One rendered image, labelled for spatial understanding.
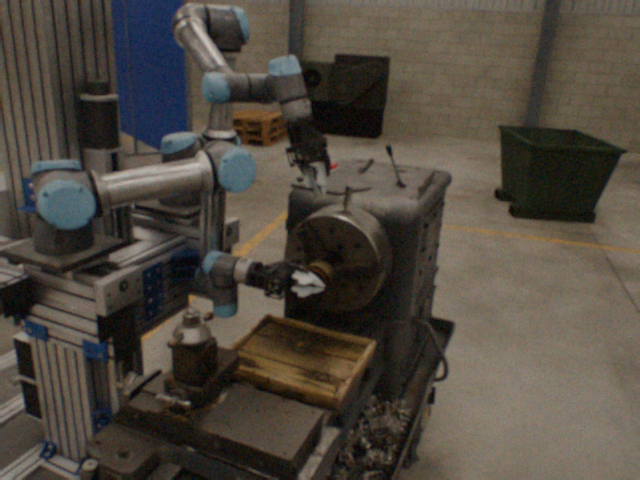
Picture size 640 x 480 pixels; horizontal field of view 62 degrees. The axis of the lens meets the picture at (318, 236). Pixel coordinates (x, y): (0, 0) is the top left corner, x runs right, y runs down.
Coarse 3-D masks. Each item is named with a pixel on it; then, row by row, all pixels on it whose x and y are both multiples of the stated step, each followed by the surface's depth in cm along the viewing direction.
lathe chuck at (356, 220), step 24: (312, 216) 159; (336, 216) 156; (360, 216) 160; (288, 240) 165; (336, 240) 158; (360, 240) 155; (384, 240) 161; (384, 264) 158; (336, 288) 163; (360, 288) 160; (336, 312) 165
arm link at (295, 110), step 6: (294, 102) 134; (300, 102) 134; (306, 102) 136; (282, 108) 136; (288, 108) 134; (294, 108) 134; (300, 108) 134; (306, 108) 135; (282, 114) 137; (288, 114) 135; (294, 114) 134; (300, 114) 134; (306, 114) 136; (288, 120) 136; (294, 120) 135
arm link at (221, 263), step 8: (208, 256) 155; (216, 256) 154; (224, 256) 154; (232, 256) 154; (208, 264) 154; (216, 264) 153; (224, 264) 152; (232, 264) 151; (208, 272) 155; (216, 272) 153; (224, 272) 152; (232, 272) 151; (216, 280) 154; (224, 280) 154; (232, 280) 153
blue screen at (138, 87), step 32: (128, 0) 708; (160, 0) 620; (128, 32) 728; (160, 32) 636; (128, 64) 746; (160, 64) 652; (128, 96) 773; (160, 96) 669; (128, 128) 797; (160, 128) 687; (192, 128) 612
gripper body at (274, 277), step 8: (256, 264) 150; (280, 264) 150; (248, 272) 148; (256, 272) 149; (264, 272) 145; (272, 272) 146; (280, 272) 146; (288, 272) 146; (248, 280) 148; (256, 280) 148; (264, 280) 145; (272, 280) 145; (280, 280) 144; (288, 280) 148; (256, 288) 147; (264, 288) 146; (272, 288) 146; (280, 288) 145; (288, 288) 148; (272, 296) 146; (280, 296) 147
